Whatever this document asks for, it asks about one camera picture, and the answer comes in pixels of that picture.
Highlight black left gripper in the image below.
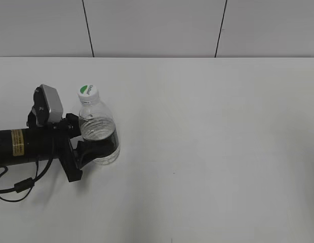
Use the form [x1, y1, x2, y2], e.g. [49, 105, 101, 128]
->
[27, 113, 115, 183]

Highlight clear water bottle green label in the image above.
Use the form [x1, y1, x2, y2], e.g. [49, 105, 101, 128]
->
[77, 98, 121, 166]

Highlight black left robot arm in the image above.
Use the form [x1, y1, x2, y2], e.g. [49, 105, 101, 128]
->
[0, 113, 119, 182]

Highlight white green bottle cap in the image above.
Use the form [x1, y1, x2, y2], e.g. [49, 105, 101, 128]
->
[78, 84, 99, 103]

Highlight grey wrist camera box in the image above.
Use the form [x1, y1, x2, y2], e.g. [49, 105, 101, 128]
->
[32, 84, 63, 127]

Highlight black camera cable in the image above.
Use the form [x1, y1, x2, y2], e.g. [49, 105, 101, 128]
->
[0, 157, 54, 203]

